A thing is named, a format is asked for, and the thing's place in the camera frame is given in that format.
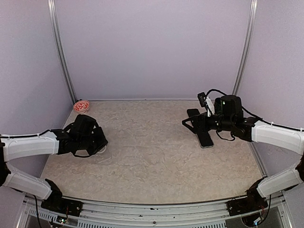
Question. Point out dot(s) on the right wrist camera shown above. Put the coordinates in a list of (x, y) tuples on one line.
[(207, 103)]

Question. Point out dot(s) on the right aluminium frame post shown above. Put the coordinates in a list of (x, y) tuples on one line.
[(246, 46)]

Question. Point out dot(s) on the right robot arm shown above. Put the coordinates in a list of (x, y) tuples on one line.
[(226, 113)]

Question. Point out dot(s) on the teal-edged smartphone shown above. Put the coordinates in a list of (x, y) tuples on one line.
[(205, 140)]

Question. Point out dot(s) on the red white patterned bowl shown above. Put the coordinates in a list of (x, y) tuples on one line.
[(81, 106)]

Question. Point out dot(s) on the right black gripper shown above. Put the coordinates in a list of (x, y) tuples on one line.
[(197, 119)]

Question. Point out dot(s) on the left aluminium frame post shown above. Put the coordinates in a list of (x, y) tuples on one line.
[(62, 59)]

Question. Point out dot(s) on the aluminium frame post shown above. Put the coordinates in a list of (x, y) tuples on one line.
[(62, 59), (246, 46)]

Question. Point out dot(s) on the front aluminium rail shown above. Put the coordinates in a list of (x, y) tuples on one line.
[(98, 214)]

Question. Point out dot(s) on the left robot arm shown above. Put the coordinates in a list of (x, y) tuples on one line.
[(84, 134)]

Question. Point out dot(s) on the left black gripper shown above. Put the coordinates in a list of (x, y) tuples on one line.
[(102, 141)]

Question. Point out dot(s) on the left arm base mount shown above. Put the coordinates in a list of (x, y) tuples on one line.
[(56, 203)]

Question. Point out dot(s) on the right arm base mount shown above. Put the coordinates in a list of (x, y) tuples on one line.
[(252, 202)]

